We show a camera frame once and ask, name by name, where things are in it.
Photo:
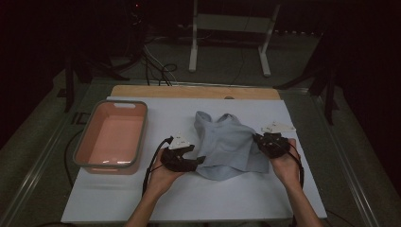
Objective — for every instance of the small black floor frame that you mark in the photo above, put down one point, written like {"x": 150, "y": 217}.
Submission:
{"x": 82, "y": 118}

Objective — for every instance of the white table mat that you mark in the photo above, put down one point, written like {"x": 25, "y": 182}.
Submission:
{"x": 176, "y": 201}

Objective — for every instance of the person's left hand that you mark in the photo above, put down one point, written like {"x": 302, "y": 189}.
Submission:
{"x": 162, "y": 179}

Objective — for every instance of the light blue sleeveless vest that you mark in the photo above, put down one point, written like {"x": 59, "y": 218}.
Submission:
{"x": 227, "y": 148}

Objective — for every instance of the black tripod stand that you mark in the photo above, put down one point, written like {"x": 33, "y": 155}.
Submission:
{"x": 69, "y": 85}
{"x": 329, "y": 94}

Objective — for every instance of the person's right hand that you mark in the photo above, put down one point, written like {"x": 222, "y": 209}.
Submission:
{"x": 287, "y": 170}

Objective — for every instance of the white metal stand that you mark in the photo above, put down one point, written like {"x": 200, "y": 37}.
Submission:
{"x": 233, "y": 23}

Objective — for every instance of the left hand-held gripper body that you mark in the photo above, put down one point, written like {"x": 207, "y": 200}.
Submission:
{"x": 175, "y": 160}

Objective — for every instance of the pink plastic basket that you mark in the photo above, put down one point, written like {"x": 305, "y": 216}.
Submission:
{"x": 112, "y": 138}

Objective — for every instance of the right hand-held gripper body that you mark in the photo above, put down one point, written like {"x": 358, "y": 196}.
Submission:
{"x": 275, "y": 145}

